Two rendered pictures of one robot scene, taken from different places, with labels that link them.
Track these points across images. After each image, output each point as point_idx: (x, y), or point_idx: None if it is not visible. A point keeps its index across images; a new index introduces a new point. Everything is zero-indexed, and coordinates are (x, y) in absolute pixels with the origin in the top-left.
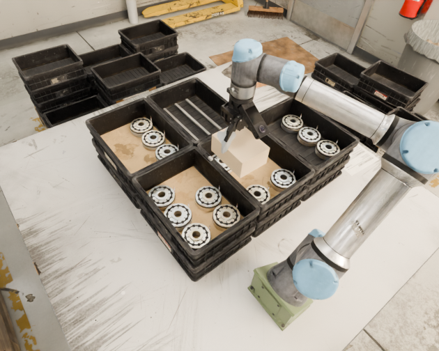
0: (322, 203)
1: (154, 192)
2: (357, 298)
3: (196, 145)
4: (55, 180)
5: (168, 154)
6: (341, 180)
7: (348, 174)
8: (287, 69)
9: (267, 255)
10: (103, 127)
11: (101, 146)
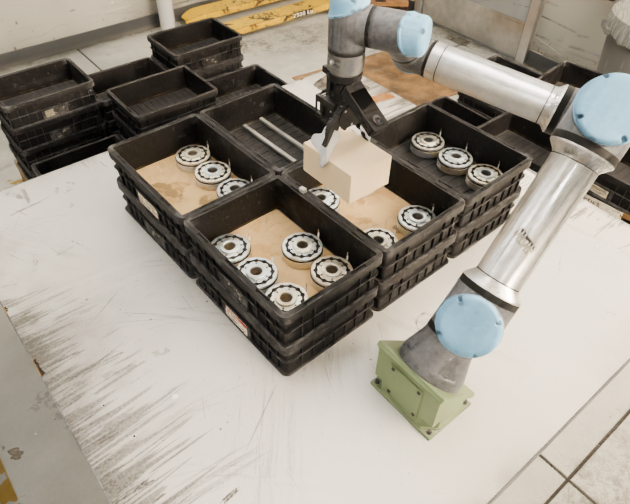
0: None
1: (218, 244)
2: (544, 391)
3: (280, 175)
4: (60, 244)
5: None
6: None
7: None
8: (407, 21)
9: (400, 337)
10: (134, 159)
11: (133, 185)
